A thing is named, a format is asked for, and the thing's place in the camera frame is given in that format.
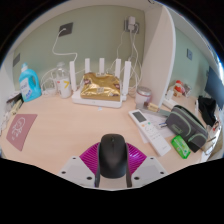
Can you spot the white plastic bag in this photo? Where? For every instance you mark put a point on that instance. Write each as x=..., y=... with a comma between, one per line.
x=4, y=120

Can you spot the grey wall socket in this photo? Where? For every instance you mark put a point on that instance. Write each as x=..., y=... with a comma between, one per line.
x=68, y=28

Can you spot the black monitor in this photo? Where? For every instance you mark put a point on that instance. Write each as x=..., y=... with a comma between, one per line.
x=215, y=86

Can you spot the red figurine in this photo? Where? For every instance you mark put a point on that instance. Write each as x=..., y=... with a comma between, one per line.
x=180, y=87

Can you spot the black computer mouse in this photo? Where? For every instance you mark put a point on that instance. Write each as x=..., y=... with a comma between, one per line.
x=112, y=156

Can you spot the grey blank wall plate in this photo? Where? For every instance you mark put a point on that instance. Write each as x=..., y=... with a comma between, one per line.
x=16, y=60

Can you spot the grey pencil case green trim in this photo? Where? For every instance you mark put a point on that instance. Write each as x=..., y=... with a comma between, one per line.
x=186, y=128

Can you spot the black cloth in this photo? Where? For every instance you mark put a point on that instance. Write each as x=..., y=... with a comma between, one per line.
x=206, y=110

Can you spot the white remote control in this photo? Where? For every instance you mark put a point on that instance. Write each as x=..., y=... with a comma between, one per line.
x=151, y=133

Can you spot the blue detergent bottle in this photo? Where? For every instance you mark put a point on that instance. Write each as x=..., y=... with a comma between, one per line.
x=29, y=86

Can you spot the white router with antennas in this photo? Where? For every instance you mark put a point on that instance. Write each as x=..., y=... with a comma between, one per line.
x=95, y=102

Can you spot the notebook stack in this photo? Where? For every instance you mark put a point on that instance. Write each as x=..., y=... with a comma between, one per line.
x=14, y=97

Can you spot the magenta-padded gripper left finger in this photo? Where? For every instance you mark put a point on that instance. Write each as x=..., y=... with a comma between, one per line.
x=78, y=168

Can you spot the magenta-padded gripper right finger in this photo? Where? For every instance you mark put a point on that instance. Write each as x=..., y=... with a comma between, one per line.
x=148, y=168

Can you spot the clear plastic bottle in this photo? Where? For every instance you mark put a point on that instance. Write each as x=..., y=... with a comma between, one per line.
x=63, y=85

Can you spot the small yellowish box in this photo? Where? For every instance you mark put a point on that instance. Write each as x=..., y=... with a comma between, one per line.
x=16, y=106

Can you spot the jar with pink lid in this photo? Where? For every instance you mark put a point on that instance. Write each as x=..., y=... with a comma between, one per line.
x=143, y=96

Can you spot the green packet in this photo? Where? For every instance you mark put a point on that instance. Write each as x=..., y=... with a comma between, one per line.
x=181, y=146

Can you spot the mauve mouse pad white print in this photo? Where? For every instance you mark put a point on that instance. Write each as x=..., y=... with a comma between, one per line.
x=20, y=131

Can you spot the white paper sheet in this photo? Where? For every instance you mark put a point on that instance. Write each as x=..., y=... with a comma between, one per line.
x=160, y=120

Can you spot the gold foil bag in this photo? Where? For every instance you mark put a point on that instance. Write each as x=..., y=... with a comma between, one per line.
x=100, y=86

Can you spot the white wall charger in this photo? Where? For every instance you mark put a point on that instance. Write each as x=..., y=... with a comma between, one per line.
x=131, y=24

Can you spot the small grey wall switch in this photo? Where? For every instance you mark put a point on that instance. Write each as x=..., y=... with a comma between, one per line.
x=189, y=54

